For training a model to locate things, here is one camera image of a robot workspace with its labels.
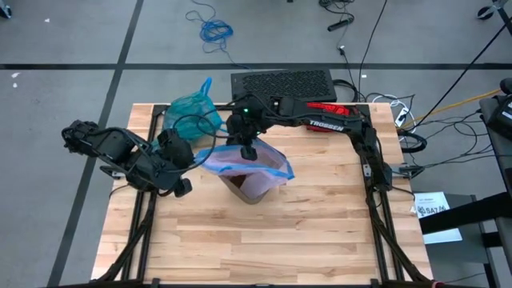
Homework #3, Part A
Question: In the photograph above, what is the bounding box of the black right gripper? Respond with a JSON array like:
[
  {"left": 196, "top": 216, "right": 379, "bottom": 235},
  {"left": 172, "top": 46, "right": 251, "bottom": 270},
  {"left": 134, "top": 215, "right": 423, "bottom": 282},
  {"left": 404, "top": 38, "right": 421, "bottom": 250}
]
[{"left": 225, "top": 95, "right": 282, "bottom": 147}]

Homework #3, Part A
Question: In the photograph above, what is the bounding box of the teal plastic trash bag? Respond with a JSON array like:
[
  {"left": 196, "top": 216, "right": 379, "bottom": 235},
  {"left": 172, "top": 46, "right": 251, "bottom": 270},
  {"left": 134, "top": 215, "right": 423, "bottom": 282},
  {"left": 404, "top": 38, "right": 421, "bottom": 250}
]
[{"left": 161, "top": 76, "right": 227, "bottom": 143}]

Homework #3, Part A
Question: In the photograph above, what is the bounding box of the pink plastic bag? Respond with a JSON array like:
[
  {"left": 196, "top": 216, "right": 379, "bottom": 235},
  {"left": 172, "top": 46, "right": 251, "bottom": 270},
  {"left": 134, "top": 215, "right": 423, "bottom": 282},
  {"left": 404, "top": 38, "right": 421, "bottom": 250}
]
[{"left": 194, "top": 137, "right": 296, "bottom": 201}]

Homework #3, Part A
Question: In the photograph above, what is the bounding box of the dark grey trash bin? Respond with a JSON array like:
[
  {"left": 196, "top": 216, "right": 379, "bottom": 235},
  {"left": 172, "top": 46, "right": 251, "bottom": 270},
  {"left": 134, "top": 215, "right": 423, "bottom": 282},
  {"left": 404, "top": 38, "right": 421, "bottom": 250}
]
[{"left": 218, "top": 150, "right": 282, "bottom": 206}]

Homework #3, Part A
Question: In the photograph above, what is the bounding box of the black perforated computer case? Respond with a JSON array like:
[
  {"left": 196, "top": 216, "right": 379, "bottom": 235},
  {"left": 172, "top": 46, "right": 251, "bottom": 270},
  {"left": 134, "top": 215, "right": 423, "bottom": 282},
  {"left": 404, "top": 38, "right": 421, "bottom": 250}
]
[{"left": 230, "top": 66, "right": 338, "bottom": 104}]

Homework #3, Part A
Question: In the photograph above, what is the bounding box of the red and black work glove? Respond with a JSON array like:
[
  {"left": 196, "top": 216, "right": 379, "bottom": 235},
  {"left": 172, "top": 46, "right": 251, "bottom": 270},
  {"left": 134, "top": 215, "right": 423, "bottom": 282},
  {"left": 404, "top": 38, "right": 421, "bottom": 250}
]
[{"left": 305, "top": 102, "right": 362, "bottom": 134}]

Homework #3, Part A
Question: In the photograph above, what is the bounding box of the white power strip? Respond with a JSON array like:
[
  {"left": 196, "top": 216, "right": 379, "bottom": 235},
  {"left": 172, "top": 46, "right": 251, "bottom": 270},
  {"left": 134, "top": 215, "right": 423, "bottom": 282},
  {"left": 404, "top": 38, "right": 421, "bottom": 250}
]
[{"left": 393, "top": 106, "right": 410, "bottom": 129}]

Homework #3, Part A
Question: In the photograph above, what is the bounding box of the white printed paper sheet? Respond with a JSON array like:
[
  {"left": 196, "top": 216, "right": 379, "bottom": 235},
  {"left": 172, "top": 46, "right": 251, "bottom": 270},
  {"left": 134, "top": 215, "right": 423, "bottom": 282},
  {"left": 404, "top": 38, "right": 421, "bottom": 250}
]
[{"left": 410, "top": 190, "right": 463, "bottom": 246}]

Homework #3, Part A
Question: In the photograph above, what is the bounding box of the black equipment cart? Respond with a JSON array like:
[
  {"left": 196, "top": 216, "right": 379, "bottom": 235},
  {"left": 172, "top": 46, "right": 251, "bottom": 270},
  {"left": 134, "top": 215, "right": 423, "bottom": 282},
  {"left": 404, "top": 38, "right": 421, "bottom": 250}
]
[{"left": 418, "top": 78, "right": 512, "bottom": 288}]

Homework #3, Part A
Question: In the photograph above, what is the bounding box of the black chair base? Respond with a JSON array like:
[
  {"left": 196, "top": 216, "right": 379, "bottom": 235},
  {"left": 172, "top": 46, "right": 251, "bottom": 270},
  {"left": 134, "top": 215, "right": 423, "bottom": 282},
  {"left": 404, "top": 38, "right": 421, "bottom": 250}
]
[{"left": 476, "top": 0, "right": 512, "bottom": 22}]

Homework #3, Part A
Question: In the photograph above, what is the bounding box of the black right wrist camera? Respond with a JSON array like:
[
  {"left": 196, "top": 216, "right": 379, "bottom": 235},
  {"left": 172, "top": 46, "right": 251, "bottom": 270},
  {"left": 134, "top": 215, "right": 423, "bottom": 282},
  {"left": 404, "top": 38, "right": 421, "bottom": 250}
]
[{"left": 239, "top": 145, "right": 259, "bottom": 162}]

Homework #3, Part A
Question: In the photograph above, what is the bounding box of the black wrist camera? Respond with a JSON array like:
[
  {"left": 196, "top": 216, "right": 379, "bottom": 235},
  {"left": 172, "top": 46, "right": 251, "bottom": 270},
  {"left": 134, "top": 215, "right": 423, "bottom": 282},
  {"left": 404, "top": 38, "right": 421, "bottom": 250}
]
[
  {"left": 174, "top": 178, "right": 194, "bottom": 198},
  {"left": 239, "top": 145, "right": 259, "bottom": 162}
]

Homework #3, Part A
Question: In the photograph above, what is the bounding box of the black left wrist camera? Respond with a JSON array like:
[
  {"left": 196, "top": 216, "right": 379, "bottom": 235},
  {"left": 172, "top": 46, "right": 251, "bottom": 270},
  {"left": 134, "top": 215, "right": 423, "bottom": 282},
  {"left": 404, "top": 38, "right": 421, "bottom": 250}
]
[{"left": 174, "top": 178, "right": 194, "bottom": 198}]

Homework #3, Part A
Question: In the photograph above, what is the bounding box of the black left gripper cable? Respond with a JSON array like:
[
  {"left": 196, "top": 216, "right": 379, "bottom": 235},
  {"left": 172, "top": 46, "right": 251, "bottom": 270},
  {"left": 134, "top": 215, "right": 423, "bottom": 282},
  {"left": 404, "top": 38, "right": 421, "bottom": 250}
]
[{"left": 172, "top": 114, "right": 218, "bottom": 174}]

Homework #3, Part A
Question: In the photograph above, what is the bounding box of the black aluminium table frame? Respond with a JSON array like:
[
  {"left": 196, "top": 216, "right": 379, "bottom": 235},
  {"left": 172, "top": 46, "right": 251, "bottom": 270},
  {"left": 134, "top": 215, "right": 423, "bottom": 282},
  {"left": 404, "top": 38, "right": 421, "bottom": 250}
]
[{"left": 95, "top": 102, "right": 435, "bottom": 288}]

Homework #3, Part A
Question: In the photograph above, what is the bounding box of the blue floor cable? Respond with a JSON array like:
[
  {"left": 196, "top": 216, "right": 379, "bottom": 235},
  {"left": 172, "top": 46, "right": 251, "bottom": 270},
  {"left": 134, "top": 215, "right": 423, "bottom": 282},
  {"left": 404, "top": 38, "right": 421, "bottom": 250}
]
[{"left": 184, "top": 0, "right": 250, "bottom": 70}]

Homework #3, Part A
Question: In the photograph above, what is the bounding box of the black cable with adapter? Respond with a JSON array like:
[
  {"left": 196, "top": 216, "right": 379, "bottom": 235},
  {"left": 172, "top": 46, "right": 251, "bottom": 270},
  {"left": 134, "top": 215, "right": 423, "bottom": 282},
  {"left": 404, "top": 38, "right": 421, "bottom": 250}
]
[{"left": 318, "top": 0, "right": 356, "bottom": 34}]

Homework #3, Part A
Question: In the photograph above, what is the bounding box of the thin black floor cable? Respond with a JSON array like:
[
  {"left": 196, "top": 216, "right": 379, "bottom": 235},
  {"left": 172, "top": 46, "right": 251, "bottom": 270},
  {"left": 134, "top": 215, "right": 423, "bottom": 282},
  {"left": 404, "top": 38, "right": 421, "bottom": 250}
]
[{"left": 357, "top": 0, "right": 389, "bottom": 102}]

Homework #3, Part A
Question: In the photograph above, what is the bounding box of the yellow floor cable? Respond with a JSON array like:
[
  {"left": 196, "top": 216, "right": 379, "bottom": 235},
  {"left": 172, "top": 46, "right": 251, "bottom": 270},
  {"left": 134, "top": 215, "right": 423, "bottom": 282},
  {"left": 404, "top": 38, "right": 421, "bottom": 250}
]
[{"left": 402, "top": 88, "right": 502, "bottom": 130}]

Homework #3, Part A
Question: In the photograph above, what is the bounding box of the long black floor cable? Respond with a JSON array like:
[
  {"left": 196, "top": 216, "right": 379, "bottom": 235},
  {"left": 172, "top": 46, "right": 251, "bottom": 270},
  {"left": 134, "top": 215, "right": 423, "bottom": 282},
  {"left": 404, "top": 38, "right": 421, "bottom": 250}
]
[{"left": 414, "top": 19, "right": 512, "bottom": 128}]

